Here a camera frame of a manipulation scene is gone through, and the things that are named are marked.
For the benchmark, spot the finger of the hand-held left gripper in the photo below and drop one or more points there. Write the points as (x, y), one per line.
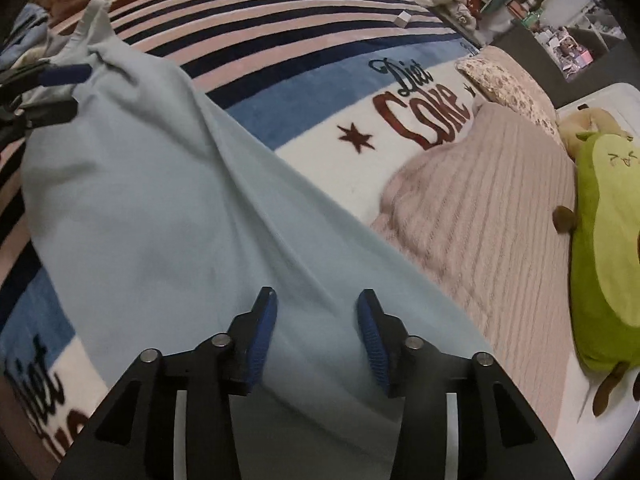
(65, 74)
(50, 112)

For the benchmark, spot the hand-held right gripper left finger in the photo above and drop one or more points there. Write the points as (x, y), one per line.
(262, 330)

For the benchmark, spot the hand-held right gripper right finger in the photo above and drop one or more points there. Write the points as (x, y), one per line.
(372, 340)

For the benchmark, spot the light blue pants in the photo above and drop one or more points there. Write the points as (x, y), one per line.
(150, 200)

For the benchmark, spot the light clothes pile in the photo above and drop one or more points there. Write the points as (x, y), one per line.
(22, 30)

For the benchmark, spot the pink ribbed pillow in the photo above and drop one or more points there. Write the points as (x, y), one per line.
(475, 220)

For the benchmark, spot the striped printed blanket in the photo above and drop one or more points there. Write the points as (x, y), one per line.
(310, 110)

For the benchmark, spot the green avocado plush toy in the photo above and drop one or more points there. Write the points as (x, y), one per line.
(605, 260)

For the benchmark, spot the floral pillow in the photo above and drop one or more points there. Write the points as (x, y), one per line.
(505, 85)

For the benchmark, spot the tan plush toy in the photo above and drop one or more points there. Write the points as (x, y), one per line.
(585, 122)

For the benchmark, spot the small white box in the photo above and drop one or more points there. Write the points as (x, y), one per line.
(402, 19)

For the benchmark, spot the white bed headboard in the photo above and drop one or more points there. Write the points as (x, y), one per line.
(620, 97)

